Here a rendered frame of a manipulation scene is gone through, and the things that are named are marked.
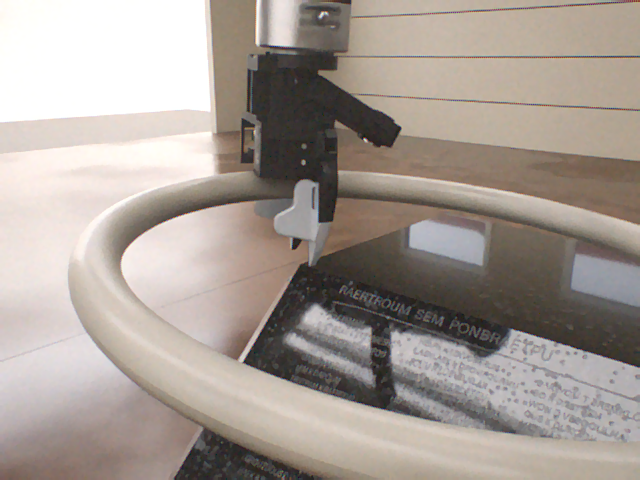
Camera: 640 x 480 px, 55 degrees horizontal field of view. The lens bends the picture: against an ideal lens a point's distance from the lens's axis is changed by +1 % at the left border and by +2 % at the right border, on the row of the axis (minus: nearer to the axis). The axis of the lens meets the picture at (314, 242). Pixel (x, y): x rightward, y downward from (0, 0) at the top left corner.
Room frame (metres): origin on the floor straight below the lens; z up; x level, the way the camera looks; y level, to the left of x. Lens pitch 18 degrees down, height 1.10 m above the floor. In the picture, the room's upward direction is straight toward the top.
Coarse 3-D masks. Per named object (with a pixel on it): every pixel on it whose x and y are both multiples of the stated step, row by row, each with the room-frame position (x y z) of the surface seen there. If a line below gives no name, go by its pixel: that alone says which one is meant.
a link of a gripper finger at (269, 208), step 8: (256, 200) 0.64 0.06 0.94; (264, 200) 0.64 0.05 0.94; (272, 200) 0.64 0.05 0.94; (280, 200) 0.65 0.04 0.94; (288, 200) 0.65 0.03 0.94; (256, 208) 0.64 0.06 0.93; (264, 208) 0.64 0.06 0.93; (272, 208) 0.65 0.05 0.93; (280, 208) 0.65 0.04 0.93; (264, 216) 0.64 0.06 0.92; (272, 216) 0.65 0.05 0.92; (296, 240) 0.65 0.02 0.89; (296, 248) 0.65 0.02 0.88
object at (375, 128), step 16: (320, 80) 0.61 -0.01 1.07; (320, 96) 0.61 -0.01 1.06; (336, 96) 0.61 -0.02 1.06; (352, 96) 0.62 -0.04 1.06; (336, 112) 0.61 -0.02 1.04; (352, 112) 0.62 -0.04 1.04; (368, 112) 0.62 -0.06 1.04; (352, 128) 0.65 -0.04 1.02; (368, 128) 0.62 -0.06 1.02; (384, 128) 0.63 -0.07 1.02; (400, 128) 0.64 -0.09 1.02; (368, 144) 0.65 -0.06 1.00; (384, 144) 0.64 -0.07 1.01
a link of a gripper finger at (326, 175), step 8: (328, 144) 0.61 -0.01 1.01; (328, 152) 0.59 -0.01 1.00; (336, 152) 0.59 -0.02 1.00; (328, 160) 0.59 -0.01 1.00; (336, 160) 0.59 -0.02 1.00; (320, 168) 0.59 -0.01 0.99; (328, 168) 0.59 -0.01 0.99; (336, 168) 0.59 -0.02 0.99; (320, 176) 0.59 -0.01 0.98; (328, 176) 0.58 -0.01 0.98; (336, 176) 0.58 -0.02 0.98; (320, 184) 0.59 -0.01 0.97; (328, 184) 0.58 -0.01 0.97; (336, 184) 0.58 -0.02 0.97; (320, 192) 0.59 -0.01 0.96; (328, 192) 0.58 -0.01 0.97; (336, 192) 0.58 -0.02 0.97; (320, 200) 0.59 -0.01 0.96; (328, 200) 0.58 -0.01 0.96; (336, 200) 0.59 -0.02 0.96; (320, 208) 0.59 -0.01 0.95; (328, 208) 0.59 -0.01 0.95; (320, 216) 0.59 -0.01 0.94; (328, 216) 0.59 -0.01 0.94
